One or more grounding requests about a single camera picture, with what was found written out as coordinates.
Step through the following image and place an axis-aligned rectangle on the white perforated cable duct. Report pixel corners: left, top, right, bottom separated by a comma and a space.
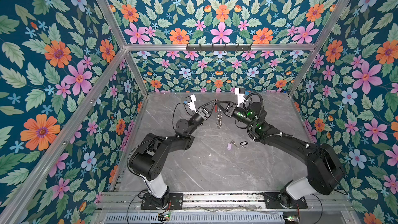
104, 212, 285, 224

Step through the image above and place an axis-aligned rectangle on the black corrugated cable conduit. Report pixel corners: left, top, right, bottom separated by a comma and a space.
243, 92, 265, 125

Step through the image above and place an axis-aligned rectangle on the aluminium beam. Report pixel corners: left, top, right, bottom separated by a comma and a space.
124, 44, 316, 52
1, 48, 126, 224

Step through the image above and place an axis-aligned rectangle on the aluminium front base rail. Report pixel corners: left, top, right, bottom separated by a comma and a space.
96, 191, 354, 213

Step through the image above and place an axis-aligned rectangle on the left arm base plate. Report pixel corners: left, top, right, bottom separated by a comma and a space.
141, 193, 184, 210

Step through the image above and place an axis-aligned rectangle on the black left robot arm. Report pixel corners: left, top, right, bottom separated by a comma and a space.
127, 100, 217, 199

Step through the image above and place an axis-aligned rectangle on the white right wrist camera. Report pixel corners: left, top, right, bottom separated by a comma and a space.
234, 87, 246, 107

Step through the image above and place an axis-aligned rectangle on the aluminium left top beam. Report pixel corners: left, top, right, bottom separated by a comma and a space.
1, 48, 126, 224

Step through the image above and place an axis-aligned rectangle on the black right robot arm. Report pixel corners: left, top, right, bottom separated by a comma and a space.
216, 93, 346, 205

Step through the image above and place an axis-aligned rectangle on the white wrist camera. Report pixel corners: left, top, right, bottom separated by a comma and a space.
234, 87, 246, 107
186, 94, 197, 113

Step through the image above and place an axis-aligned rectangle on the aluminium back top beam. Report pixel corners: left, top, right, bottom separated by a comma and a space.
124, 44, 316, 52

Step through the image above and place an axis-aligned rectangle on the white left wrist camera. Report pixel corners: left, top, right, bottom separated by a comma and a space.
186, 94, 197, 113

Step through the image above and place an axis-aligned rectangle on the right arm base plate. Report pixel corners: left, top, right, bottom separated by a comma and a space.
261, 192, 308, 209

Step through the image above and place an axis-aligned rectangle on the aluminium back left post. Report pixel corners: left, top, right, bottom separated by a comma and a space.
96, 0, 148, 99

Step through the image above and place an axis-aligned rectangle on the aluminium back right post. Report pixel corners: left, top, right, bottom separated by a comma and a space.
288, 0, 351, 98

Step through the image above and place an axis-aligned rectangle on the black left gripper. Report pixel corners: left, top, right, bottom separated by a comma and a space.
187, 101, 214, 136

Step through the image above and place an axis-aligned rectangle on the black hook rail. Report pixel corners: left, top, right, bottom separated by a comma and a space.
186, 44, 252, 52

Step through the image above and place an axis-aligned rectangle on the aluminium post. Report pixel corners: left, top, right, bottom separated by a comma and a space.
96, 0, 148, 99
288, 0, 351, 98

